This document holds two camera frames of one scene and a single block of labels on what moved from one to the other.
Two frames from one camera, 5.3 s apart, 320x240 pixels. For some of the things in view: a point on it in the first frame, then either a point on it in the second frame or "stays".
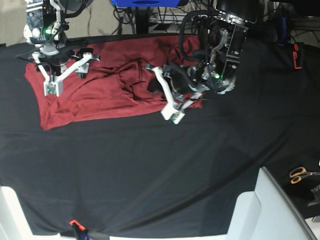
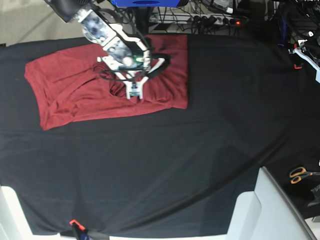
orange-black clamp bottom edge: (81, 231) stays
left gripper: (52, 64) → (135, 75)
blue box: (145, 3) stays
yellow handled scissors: (297, 173) stays
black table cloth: (140, 174) stays
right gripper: (182, 85) → (311, 54)
